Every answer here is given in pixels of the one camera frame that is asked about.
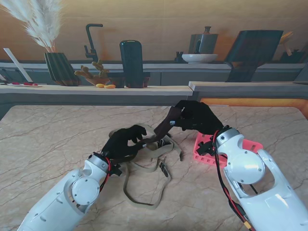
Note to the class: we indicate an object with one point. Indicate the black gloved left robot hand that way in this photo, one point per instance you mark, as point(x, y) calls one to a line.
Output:
point(120, 144)

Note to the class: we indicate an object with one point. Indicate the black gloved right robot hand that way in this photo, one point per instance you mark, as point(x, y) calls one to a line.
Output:
point(197, 118)

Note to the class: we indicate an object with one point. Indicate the beige woven belt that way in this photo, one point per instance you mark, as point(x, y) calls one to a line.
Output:
point(144, 168)

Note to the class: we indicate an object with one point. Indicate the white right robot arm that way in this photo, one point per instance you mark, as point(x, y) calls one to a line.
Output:
point(255, 178)

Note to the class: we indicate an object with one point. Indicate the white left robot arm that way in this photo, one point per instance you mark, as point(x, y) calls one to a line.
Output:
point(62, 195)

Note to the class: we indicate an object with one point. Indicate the pink plastic mesh basket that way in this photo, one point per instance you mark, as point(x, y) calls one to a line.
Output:
point(204, 156)

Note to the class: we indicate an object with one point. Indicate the grey stone counter top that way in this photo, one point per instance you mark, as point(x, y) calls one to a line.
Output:
point(240, 86)

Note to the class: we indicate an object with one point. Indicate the orange fruits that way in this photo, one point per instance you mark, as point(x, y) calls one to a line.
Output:
point(108, 86)

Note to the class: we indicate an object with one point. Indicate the white ceramic bowl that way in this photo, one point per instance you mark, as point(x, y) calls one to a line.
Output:
point(199, 58)

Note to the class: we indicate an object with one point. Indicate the small black stand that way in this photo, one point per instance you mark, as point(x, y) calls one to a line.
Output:
point(179, 57)

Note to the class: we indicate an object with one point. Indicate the light wood counter top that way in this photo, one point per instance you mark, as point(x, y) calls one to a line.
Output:
point(72, 90)

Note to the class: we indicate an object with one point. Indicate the grey pot with lid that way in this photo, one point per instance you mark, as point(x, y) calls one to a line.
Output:
point(203, 42)

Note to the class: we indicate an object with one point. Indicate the tall dark cylindrical canister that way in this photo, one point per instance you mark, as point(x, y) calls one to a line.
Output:
point(132, 62)

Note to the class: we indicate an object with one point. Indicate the dark range hood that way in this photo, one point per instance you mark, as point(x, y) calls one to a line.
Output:
point(252, 50)

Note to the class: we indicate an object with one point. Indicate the dark ribbed vase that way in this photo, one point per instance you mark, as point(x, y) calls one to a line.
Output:
point(61, 69)

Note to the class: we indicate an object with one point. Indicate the black kitchen faucet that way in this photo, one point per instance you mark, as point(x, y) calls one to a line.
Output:
point(91, 43)

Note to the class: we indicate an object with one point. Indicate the plate with red food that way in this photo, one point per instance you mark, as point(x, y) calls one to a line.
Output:
point(26, 84)

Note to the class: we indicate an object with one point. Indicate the dark utensil holder with spoons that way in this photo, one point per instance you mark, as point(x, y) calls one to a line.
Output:
point(292, 56)

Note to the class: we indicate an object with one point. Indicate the white leaning board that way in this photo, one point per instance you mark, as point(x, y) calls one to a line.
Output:
point(16, 63)

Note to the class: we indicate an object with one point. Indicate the white pampas grass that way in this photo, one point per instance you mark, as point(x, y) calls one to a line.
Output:
point(41, 24)

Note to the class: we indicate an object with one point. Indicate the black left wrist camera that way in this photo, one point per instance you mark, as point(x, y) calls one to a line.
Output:
point(117, 170)

